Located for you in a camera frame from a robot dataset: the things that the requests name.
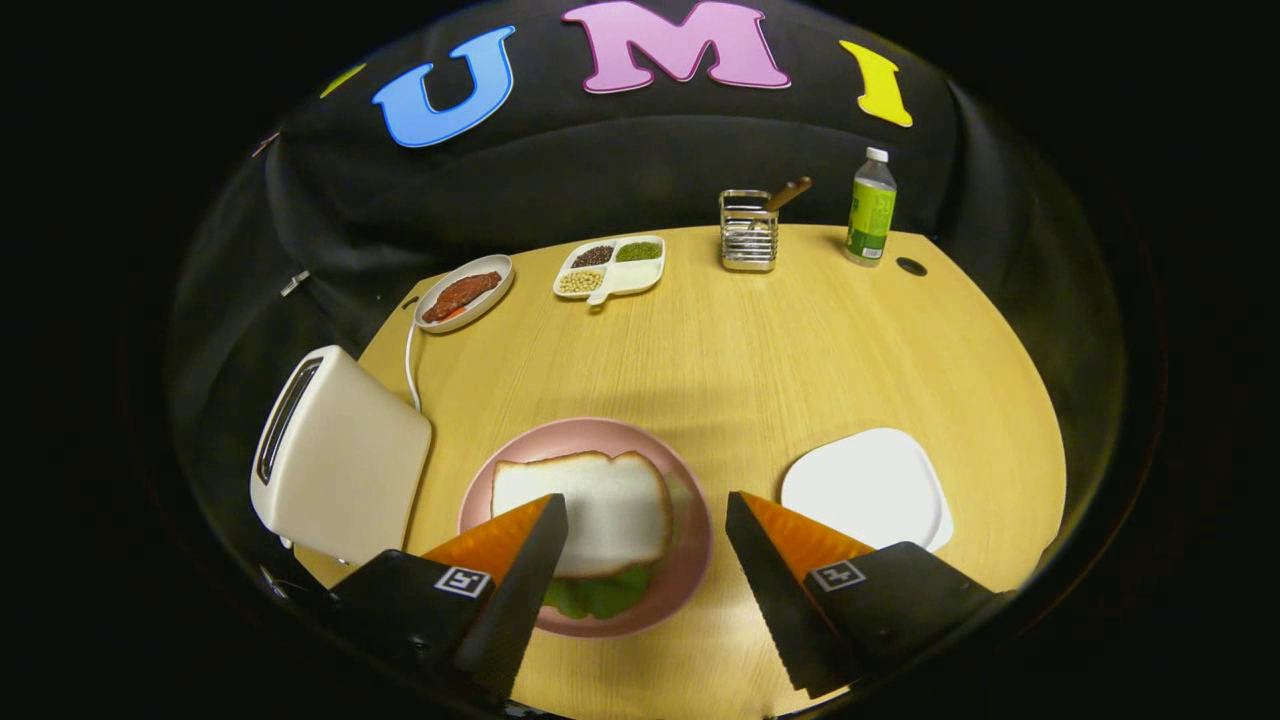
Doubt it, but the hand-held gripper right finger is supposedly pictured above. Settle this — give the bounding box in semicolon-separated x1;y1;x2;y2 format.
725;490;1006;701

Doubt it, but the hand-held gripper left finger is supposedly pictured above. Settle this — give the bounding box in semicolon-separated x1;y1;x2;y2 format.
325;492;570;706

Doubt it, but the green lettuce leaf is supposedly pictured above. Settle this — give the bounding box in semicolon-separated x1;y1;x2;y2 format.
542;475;696;621

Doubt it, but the plain white bread slice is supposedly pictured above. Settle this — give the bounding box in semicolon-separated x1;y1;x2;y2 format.
490;450;674;581

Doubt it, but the white square plate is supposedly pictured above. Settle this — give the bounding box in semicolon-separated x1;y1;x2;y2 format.
780;427;955;553

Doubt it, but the pink round plate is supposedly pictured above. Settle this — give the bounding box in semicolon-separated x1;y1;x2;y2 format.
457;417;714;639

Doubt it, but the white toaster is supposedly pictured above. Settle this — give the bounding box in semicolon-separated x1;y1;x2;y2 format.
249;344;434;568

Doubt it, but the brown meat piece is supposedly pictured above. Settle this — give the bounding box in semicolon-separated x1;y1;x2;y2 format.
421;271;504;324

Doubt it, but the beige oval plate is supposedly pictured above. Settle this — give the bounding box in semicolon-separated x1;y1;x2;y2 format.
413;253;515;334

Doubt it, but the white divided dish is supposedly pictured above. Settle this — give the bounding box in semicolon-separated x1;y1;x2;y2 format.
552;234;667;307

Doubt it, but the green label plastic bottle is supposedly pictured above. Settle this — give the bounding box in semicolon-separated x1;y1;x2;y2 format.
845;146;898;268

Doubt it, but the black backdrop cloth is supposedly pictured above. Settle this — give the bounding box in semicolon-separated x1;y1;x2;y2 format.
165;0;1126;601

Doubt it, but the white toaster power cable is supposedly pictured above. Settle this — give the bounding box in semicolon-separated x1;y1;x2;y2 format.
404;320;425;413

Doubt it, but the metal wire utensil holder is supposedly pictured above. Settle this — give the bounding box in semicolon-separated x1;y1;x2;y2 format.
718;189;780;274

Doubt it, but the wooden handled utensil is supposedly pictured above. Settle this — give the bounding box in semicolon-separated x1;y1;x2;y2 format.
745;176;814;233

